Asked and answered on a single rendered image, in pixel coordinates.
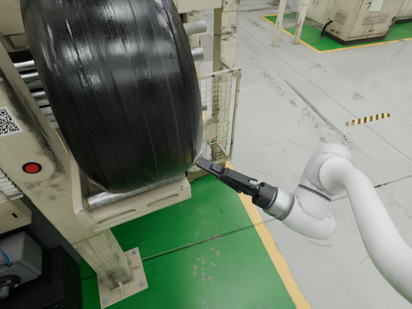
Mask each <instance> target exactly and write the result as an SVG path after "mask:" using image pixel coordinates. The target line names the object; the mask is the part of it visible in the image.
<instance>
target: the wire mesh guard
mask: <svg viewBox="0 0 412 309"><path fill-rule="evenodd" d="M234 72H238V77H237V79H234V80H237V82H236V84H234V85H236V89H235V98H234V99H235V101H234V111H233V112H234V113H233V115H232V116H233V119H232V123H231V124H232V127H231V128H232V132H231V137H230V138H231V144H230V150H229V151H230V152H229V156H230V159H226V155H225V159H224V158H223V159H222V154H221V160H220V159H219V160H220V161H218V160H217V161H216V162H214V163H215V164H217V165H218V164H221V163H223V162H226V161H230V160H232V152H233V146H234V136H235V125H236V119H237V108H238V97H239V91H240V80H241V74H242V67H236V68H232V69H227V70H223V71H218V72H213V73H209V74H204V75H198V76H197V79H198V80H200V98H202V97H201V93H203V92H201V88H202V87H201V80H203V79H206V91H204V92H206V96H204V97H206V101H204V102H206V105H205V106H206V119H204V120H206V127H204V128H206V145H204V146H206V155H204V156H206V159H207V127H208V126H207V119H208V118H207V115H208V114H207V78H212V77H216V87H217V84H218V83H217V76H220V75H222V76H223V75H226V74H227V75H228V74H231V73H234ZM229 81H231V85H230V86H232V79H231V80H229ZM227 82H228V81H227V79H226V86H225V87H227ZM222 83H224V82H222V77H221V88H223V87H222ZM213 85H215V84H213ZM208 86H210V85H208ZM203 87H205V86H203ZM216 89H219V88H216ZM216 89H214V90H216ZM231 90H232V89H231ZM231 90H229V91H231ZM209 91H211V95H209V96H211V100H208V101H211V104H210V105H211V111H212V100H213V99H212V95H214V94H212V80H211V90H209ZM224 92H227V91H224ZM220 93H223V92H220ZM216 94H219V93H216ZM216 94H215V95H216ZM231 95H232V94H230V95H228V96H230V99H229V100H231ZM226 96H227V95H226ZM219 98H222V97H219ZM216 99H218V98H216ZM226 101H228V100H226V98H225V105H226ZM201 103H202V101H201ZM215 104H216V103H215ZM227 105H228V104H227ZM222 106H224V105H222ZM222 106H221V102H220V112H221V111H222V110H221V107H222ZM203 107H204V106H203ZM216 108H217V107H215V108H213V109H215V112H214V113H215V120H214V121H215V122H216ZM209 110H210V109H209ZM225 110H226V109H225V107H224V114H225ZM209 114H210V113H209ZM222 115H223V114H222ZM217 116H219V115H217ZM211 118H212V117H210V129H209V130H210V140H209V141H210V144H211V126H212V125H211ZM208 123H209V122H208ZM213 125H214V124H213ZM214 129H215V128H214ZM209 130H208V131H209ZM214 133H215V131H214ZM214 136H215V135H214ZM212 137H213V136H212ZM208 138H209V137H208ZM215 139H216V138H215ZM213 140H214V139H213ZM203 143H205V142H203ZM218 152H219V151H218ZM218 155H219V154H218ZM201 157H203V156H201ZM218 158H219V157H218ZM195 165H197V164H195ZM195 165H194V166H195ZM195 168H196V167H195ZM195 168H193V169H192V170H191V169H190V170H189V171H187V172H188V175H189V174H192V173H194V172H197V171H200V170H203V169H201V168H199V167H198V168H196V169H195Z"/></svg>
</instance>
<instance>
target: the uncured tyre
mask: <svg viewBox="0 0 412 309"><path fill-rule="evenodd" d="M20 10H21V17H22V20H23V26H24V29H25V33H26V38H27V41H28V45H29V48H30V51H31V54H32V58H33V61H34V64H35V67H36V70H37V73H38V75H39V78H40V81H41V84H42V86H43V89H44V91H45V95H46V97H47V99H48V102H49V104H50V107H51V109H52V112H53V114H54V116H55V119H56V121H57V124H58V126H59V128H60V130H61V132H62V134H63V137H64V139H65V141H66V143H67V145H68V147H69V149H70V151H71V153H72V155H73V156H74V158H75V160H76V162H77V164H78V165H79V167H80V168H81V170H82V172H83V173H84V175H85V177H86V178H87V179H88V180H89V182H90V183H91V184H92V185H93V186H95V187H97V188H100V189H103V190H104V191H107V192H110V193H112V194H123V193H128V192H131V191H134V190H137V189H139V188H143V187H145V186H148V185H152V184H154V183H157V182H160V181H163V180H166V179H169V178H172V177H176V176H178V175H181V174H182V173H183V172H185V171H187V170H188V169H190V168H191V166H192V164H193V162H194V160H195V158H196V156H197V155H198V153H199V151H200V148H201V145H202V135H203V118H202V103H201V98H200V89H199V82H198V79H197V73H196V67H195V64H194V60H193V55H192V52H191V47H190V45H189V41H188V38H187V35H186V31H185V28H184V26H183V23H182V20H181V18H180V15H179V13H178V10H177V8H176V6H175V4H174V2H173V0H20Z"/></svg>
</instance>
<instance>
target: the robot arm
mask: <svg viewBox="0 0 412 309"><path fill-rule="evenodd" d="M351 161H352V159H351V153H350V151H349V150H348V148H347V147H346V146H344V145H342V144H340V143H336V142H329V143H325V144H324V145H322V146H320V147H319V148H318V149H317V150H316V151H315V152H314V154H313V155H312V157H311V158H310V160H309V162H308V164H307V165H306V167H305V169H304V171H303V174H302V176H301V179H300V181H299V184H298V186H297V187H296V189H295V190H294V192H293V193H292V194H291V193H290V192H287V191H286V190H284V189H282V188H280V187H278V186H274V187H273V186H272V185H270V184H268V183H266V182H261V183H260V184H257V182H258V180H257V179H255V178H251V177H248V176H246V175H244V174H241V173H239V172H237V171H235V170H232V169H230V168H228V167H225V166H222V167H221V166H219V165H217V164H215V163H213V162H211V161H209V160H207V159H205V158H203V157H201V158H200V160H199V162H198V164H197V167H199V168H201V169H203V170H204V171H206V172H208V173H210V174H212V175H214V176H216V178H215V179H216V180H217V179H218V180H219V181H221V182H223V183H224V184H226V185H228V186H229V187H231V188H232V189H234V190H236V191H237V192H238V193H239V194H241V192H242V193H243V194H245V195H247V196H248V195H249V196H251V197H252V200H251V201H252V203H253V204H254V205H256V206H258V207H260V208H262V210H263V212H264V213H266V214H268V215H270V216H272V217H274V218H275V219H277V220H279V221H281V222H282V223H283V224H284V225H285V226H287V227H288V228H290V229H291V230H293V231H295V232H297V233H299V234H302V235H304V236H307V237H309V238H313V239H316V240H325V239H327V238H329V237H330V236H331V235H332V234H333V233H334V231H335V228H336V223H335V220H334V217H333V216H332V214H331V213H330V212H329V205H330V202H331V200H332V198H333V197H334V196H336V195H338V194H340V193H343V192H345V191H346V192H347V194H348V197H349V201H350V203H351V207H352V210H353V213H354V217H355V219H356V223H357V226H358V229H359V232H360V236H361V238H362V241H363V243H364V246H365V249H366V250H367V253H368V255H369V257H370V259H371V260H372V262H373V264H374V265H375V267H376V268H377V270H378V271H379V273H380V274H381V275H382V276H383V278H384V279H385V280H386V281H387V282H388V283H389V284H390V285H391V286H392V287H393V288H394V289H395V290H396V291H397V292H398V293H399V294H400V295H401V296H402V297H403V298H404V299H406V300H407V301H408V302H409V303H410V304H412V249H411V248H410V247H409V246H408V245H407V244H406V243H405V241H404V240H403V238H402V237H401V236H400V234H399V232H398V231H397V229H396V227H395V226H394V223H393V222H392V220H391V218H390V216H389V214H388V212H387V211H386V209H385V207H384V205H383V203H382V201H381V200H380V198H379V196H378V194H377V193H376V191H375V189H374V187H373V185H372V184H371V182H370V180H369V179H368V178H367V177H366V176H365V175H364V174H363V173H362V172H361V171H360V170H358V169H356V168H354V167H353V165H352V164H351ZM224 167H225V168H224Z"/></svg>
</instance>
